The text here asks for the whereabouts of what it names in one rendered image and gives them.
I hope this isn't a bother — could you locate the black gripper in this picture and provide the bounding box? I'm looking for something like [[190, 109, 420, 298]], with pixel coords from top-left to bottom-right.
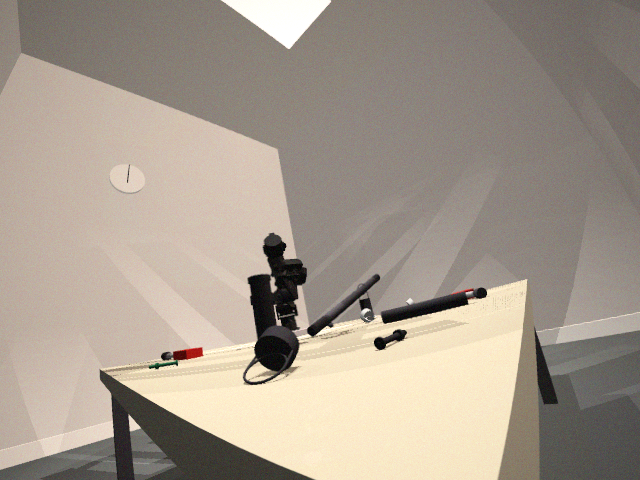
[[271, 259, 303, 308]]

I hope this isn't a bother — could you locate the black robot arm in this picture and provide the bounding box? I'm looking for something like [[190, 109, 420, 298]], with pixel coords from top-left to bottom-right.
[[263, 233, 307, 332]]

